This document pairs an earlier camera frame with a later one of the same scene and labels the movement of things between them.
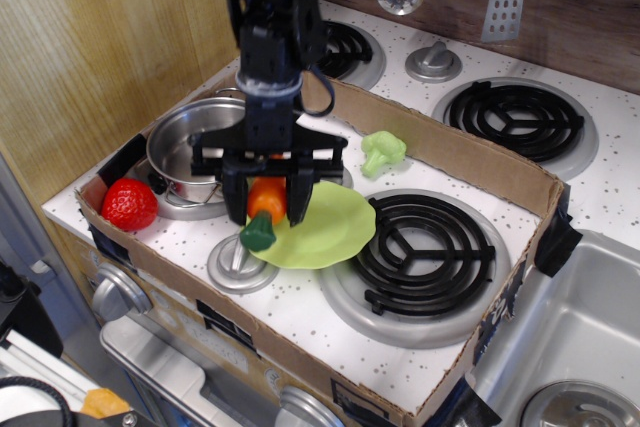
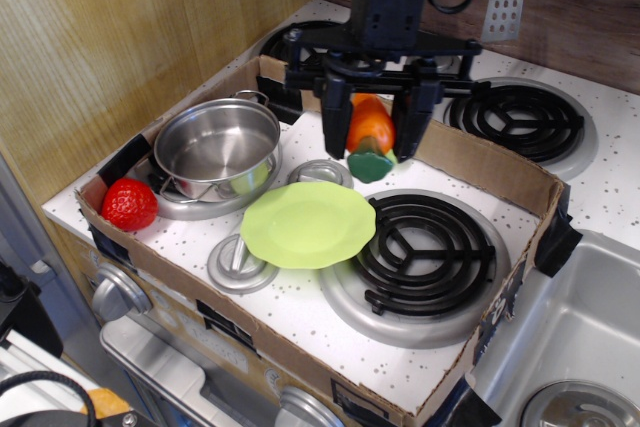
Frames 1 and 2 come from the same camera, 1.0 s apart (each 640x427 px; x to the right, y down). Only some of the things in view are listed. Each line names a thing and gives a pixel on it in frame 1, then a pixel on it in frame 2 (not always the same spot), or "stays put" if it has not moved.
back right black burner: [531, 122] stays put
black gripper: [270, 141] to [381, 47]
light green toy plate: [337, 224] stays put
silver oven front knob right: [299, 409] stays put
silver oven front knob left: [116, 293] stays put
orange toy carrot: [266, 204] to [370, 136]
